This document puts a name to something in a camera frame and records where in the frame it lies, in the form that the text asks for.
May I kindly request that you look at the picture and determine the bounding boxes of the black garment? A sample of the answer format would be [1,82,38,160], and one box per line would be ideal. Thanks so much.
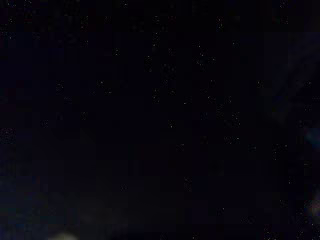
[0,0,320,240]

